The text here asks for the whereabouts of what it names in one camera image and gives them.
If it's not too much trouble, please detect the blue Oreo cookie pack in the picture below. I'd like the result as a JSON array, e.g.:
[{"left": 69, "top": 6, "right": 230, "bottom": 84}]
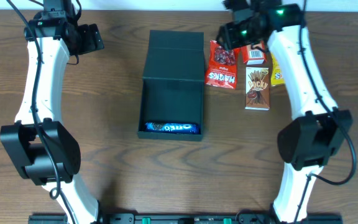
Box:
[{"left": 144, "top": 122, "right": 200, "bottom": 134}]

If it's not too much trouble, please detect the brown Pocky box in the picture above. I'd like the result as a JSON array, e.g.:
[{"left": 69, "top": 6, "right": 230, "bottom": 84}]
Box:
[{"left": 245, "top": 67, "right": 270, "bottom": 111}]

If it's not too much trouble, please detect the yellow Hacks candy bag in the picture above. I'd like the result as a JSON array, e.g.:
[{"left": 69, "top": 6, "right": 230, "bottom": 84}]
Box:
[{"left": 270, "top": 53, "right": 285, "bottom": 86}]

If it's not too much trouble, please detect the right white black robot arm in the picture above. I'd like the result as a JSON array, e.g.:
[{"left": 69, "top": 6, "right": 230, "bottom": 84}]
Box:
[{"left": 216, "top": 0, "right": 352, "bottom": 223}]

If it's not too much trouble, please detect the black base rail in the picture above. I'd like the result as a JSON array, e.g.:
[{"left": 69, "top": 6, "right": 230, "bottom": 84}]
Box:
[{"left": 28, "top": 213, "right": 343, "bottom": 224}]

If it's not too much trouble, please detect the red cardboard snack box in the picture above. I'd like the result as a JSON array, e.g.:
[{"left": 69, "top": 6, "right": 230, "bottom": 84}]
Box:
[{"left": 241, "top": 42, "right": 266, "bottom": 65}]

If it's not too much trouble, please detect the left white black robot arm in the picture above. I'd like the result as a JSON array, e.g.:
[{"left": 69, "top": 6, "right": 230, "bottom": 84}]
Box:
[{"left": 0, "top": 0, "right": 104, "bottom": 223}]

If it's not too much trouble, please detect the red Hacks candy bag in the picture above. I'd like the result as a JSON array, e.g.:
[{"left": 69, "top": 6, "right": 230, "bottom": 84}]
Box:
[{"left": 204, "top": 40, "right": 240, "bottom": 89}]

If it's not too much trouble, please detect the black gift box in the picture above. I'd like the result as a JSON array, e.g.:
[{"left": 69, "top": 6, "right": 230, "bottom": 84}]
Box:
[{"left": 137, "top": 30, "right": 205, "bottom": 141}]

